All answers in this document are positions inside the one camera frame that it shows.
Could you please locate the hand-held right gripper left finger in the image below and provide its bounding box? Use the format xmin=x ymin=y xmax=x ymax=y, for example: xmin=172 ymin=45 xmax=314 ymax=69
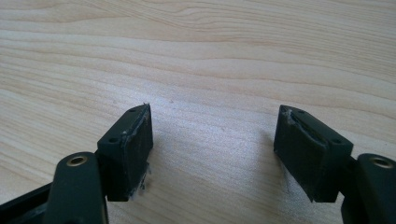
xmin=96 ymin=103 xmax=154 ymax=203

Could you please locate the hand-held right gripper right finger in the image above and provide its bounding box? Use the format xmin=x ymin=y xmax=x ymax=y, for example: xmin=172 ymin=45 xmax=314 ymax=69
xmin=273 ymin=105 xmax=355 ymax=203

